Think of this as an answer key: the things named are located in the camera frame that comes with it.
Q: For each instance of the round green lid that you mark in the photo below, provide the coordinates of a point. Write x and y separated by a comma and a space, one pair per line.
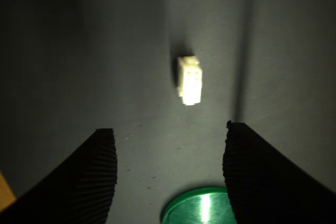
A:
194, 208

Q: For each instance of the dark grey mat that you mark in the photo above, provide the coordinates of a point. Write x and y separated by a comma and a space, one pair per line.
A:
105, 51

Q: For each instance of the small white plastic terminal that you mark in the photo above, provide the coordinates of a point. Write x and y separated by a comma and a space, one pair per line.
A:
191, 82

